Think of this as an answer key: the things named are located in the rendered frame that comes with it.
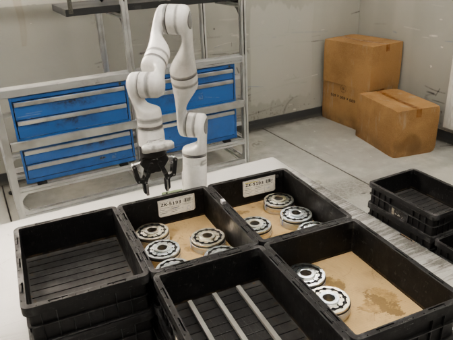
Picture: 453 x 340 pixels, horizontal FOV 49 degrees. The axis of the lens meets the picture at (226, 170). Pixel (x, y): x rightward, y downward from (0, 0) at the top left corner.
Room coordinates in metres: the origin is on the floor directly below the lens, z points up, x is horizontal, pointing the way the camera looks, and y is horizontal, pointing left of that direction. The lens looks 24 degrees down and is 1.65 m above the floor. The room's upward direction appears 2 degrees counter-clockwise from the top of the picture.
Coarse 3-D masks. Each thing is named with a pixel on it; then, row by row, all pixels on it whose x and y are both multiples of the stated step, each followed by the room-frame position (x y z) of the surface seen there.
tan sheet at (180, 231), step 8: (200, 216) 1.46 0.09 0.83; (168, 224) 1.41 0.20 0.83; (176, 224) 1.41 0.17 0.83; (184, 224) 1.41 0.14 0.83; (192, 224) 1.41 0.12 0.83; (200, 224) 1.40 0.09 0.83; (208, 224) 1.40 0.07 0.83; (176, 232) 1.36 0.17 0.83; (184, 232) 1.36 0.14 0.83; (192, 232) 1.36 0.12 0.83; (176, 240) 1.31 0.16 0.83; (184, 240) 1.31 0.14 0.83; (144, 248) 1.27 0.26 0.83; (184, 248) 1.26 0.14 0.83; (184, 256) 1.22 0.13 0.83; (192, 256) 1.22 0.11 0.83; (200, 256) 1.22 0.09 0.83
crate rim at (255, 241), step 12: (180, 192) 1.44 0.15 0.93; (120, 204) 1.37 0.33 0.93; (132, 204) 1.38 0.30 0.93; (228, 216) 1.28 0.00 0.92; (132, 228) 1.23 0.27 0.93; (240, 228) 1.20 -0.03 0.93; (252, 240) 1.14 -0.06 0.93; (144, 252) 1.10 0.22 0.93; (216, 252) 1.08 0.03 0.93; (228, 252) 1.08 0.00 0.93; (180, 264) 1.04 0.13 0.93
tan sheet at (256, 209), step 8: (240, 208) 1.50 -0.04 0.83; (248, 208) 1.49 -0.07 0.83; (256, 208) 1.49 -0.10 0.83; (248, 216) 1.44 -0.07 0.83; (256, 216) 1.44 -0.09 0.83; (264, 216) 1.44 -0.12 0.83; (272, 216) 1.44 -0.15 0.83; (272, 224) 1.38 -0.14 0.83; (272, 232) 1.33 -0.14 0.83; (280, 232) 1.33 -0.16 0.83; (288, 232) 1.33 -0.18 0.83
